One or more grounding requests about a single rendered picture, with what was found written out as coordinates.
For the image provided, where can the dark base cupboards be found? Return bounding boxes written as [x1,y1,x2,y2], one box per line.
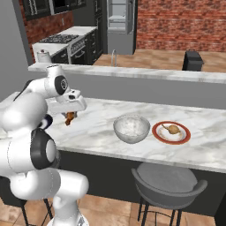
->
[51,27,104,65]

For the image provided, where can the red rimmed plate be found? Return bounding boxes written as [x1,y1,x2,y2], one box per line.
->
[151,120,192,146]

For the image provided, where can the dark tall cupboard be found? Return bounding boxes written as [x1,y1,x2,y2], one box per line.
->
[93,0,109,55]

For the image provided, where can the dark stool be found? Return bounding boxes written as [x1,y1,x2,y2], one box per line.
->
[0,176,55,226]

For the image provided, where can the grey speckled bowl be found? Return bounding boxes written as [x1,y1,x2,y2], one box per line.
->
[113,114,151,145]

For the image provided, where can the black toaster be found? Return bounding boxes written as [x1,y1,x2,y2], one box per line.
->
[181,49,205,72]

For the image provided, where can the dark wall cupboards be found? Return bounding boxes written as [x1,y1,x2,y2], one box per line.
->
[21,0,88,22]

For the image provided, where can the silver range with hob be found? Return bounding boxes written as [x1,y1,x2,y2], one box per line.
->
[39,34,88,65]

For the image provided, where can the grey round stool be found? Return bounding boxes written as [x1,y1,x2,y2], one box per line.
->
[131,162,208,226]

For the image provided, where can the silver sink tap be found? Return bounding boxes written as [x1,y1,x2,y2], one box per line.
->
[110,49,118,68]

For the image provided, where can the grey fridge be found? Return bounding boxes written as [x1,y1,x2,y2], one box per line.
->
[106,0,138,56]

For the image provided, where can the white kettle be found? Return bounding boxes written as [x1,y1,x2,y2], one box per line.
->
[35,49,53,64]

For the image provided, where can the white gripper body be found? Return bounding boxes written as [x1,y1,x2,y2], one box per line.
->
[46,94,88,116]

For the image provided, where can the brown chicken drumstick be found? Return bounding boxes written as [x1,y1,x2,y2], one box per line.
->
[64,111,79,127]

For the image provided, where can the dark blue plate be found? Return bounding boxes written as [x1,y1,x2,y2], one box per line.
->
[38,114,55,131]

